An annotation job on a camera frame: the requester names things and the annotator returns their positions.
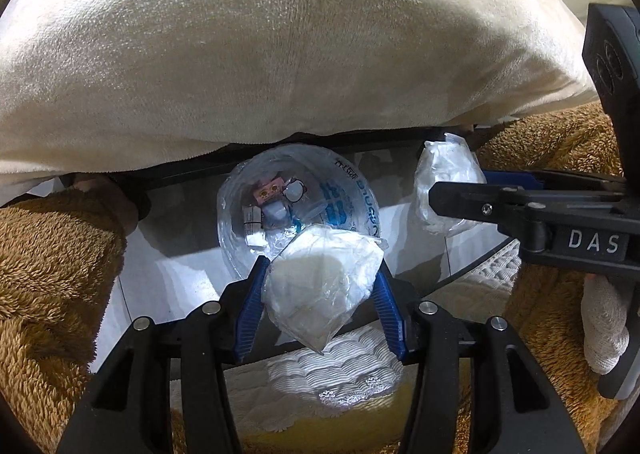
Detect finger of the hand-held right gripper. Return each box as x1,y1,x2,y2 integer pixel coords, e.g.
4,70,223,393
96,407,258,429
429,180,551,255
482,170,626,187

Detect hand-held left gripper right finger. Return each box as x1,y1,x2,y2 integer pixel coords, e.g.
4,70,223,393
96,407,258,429
372,266,587,454

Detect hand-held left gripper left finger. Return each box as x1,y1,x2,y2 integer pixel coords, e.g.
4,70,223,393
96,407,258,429
56,254,273,454

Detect white plastic-wrapped packet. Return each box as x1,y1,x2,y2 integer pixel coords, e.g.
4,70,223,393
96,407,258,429
262,225,388,354
412,133,487,237

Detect white printed paper packet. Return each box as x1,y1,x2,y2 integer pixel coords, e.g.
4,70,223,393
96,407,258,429
242,206,266,249

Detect small pink bear-print box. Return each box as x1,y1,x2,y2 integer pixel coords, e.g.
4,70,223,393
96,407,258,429
254,178,287,203

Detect person's right hand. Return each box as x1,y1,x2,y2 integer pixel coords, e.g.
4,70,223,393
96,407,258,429
582,276,630,376

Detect white quilted mattress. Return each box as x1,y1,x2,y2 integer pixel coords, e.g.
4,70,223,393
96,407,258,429
220,239,531,435

